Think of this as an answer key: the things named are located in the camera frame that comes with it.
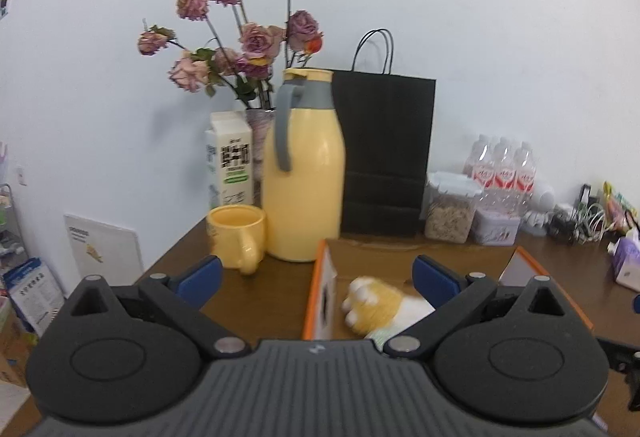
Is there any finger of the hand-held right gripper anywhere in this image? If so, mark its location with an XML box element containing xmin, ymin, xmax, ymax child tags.
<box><xmin>597</xmin><ymin>337</ymin><xmax>640</xmax><ymax>375</ymax></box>

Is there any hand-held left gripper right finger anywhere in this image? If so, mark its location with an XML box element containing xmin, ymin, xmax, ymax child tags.
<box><xmin>384</xmin><ymin>255</ymin><xmax>576</xmax><ymax>360</ymax></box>

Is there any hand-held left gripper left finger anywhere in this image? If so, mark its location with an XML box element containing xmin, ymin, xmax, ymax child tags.
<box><xmin>65</xmin><ymin>255</ymin><xmax>251</xmax><ymax>360</ymax></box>

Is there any yellow white plush paw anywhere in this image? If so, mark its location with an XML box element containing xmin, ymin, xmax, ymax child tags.
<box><xmin>341</xmin><ymin>276</ymin><xmax>436</xmax><ymax>343</ymax></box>

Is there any orange cardboard box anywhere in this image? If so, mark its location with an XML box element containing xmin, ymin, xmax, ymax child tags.
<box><xmin>302</xmin><ymin>238</ymin><xmax>596</xmax><ymax>343</ymax></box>

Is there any yellow mug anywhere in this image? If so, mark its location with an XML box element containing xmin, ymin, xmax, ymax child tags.
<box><xmin>206</xmin><ymin>205</ymin><xmax>267</xmax><ymax>275</ymax></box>

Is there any clear seed container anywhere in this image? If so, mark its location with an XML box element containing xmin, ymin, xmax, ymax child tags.
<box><xmin>424</xmin><ymin>172</ymin><xmax>483</xmax><ymax>245</ymax></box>

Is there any grey metal tin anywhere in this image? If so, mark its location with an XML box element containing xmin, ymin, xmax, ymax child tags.
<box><xmin>470</xmin><ymin>207</ymin><xmax>522</xmax><ymax>247</ymax></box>

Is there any purple tissue pack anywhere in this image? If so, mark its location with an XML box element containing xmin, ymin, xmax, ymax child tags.
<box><xmin>607</xmin><ymin>229</ymin><xmax>640</xmax><ymax>293</ymax></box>

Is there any white milk carton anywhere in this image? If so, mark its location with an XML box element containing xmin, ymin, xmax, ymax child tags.
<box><xmin>204</xmin><ymin>111</ymin><xmax>253</xmax><ymax>212</ymax></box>

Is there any white robot-shaped speaker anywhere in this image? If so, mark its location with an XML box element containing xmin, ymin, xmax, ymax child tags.
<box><xmin>522</xmin><ymin>184</ymin><xmax>556</xmax><ymax>235</ymax></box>

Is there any black power adapter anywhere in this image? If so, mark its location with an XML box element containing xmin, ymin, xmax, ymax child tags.
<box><xmin>547</xmin><ymin>207</ymin><xmax>581</xmax><ymax>243</ymax></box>

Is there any yellow thermos jug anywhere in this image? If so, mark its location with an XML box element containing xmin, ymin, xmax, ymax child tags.
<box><xmin>261</xmin><ymin>68</ymin><xmax>347</xmax><ymax>263</ymax></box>

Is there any colourful snack packet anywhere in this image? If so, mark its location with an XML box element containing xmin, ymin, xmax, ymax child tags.
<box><xmin>602</xmin><ymin>182</ymin><xmax>640</xmax><ymax>233</ymax></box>

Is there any black paper bag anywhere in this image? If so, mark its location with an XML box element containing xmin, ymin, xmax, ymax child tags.
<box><xmin>331</xmin><ymin>29</ymin><xmax>437</xmax><ymax>238</ymax></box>

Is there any glass vase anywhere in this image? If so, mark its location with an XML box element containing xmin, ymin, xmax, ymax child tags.
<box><xmin>245</xmin><ymin>108</ymin><xmax>276</xmax><ymax>208</ymax></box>

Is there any blue printed box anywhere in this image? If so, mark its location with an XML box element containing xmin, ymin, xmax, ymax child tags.
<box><xmin>2</xmin><ymin>257</ymin><xmax>66</xmax><ymax>338</ymax></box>

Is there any metal storage rack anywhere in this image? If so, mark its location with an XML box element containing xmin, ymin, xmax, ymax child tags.
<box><xmin>0</xmin><ymin>184</ymin><xmax>28</xmax><ymax>278</ymax></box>

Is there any brown cardboard carton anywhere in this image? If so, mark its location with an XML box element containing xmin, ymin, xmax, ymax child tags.
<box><xmin>0</xmin><ymin>302</ymin><xmax>38</xmax><ymax>388</ymax></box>

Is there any white leaflet against wall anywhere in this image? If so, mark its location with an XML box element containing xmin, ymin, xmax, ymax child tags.
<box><xmin>64</xmin><ymin>213</ymin><xmax>144</xmax><ymax>290</ymax></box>

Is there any white cable bundle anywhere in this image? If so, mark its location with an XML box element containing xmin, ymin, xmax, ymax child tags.
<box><xmin>575</xmin><ymin>202</ymin><xmax>613</xmax><ymax>245</ymax></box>

